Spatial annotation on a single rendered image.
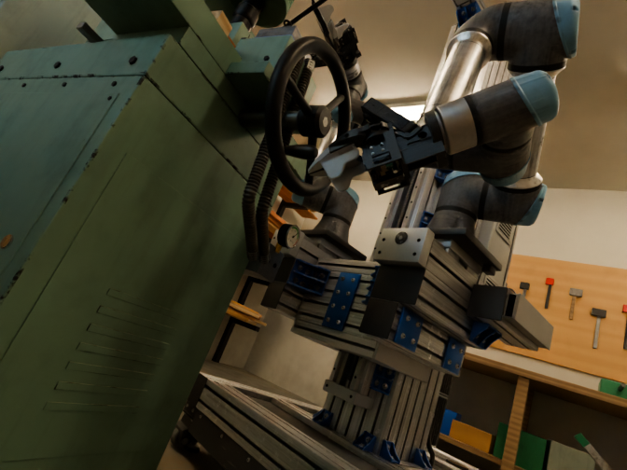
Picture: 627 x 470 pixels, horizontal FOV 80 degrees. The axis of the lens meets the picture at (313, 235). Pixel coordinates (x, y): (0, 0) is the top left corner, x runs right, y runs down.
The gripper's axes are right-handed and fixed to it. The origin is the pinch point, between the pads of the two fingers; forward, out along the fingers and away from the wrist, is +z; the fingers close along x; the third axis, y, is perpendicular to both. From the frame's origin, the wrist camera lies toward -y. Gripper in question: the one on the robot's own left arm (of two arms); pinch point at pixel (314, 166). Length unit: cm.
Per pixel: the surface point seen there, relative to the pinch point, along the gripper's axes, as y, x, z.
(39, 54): -38, -20, 51
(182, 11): -24.4, -20.1, 12.9
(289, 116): -15.2, 0.7, 3.7
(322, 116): -12.0, 0.9, -2.6
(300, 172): -26.5, 28.9, 12.7
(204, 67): -21.7, -11.4, 14.7
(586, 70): -155, 171, -142
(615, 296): -44, 311, -141
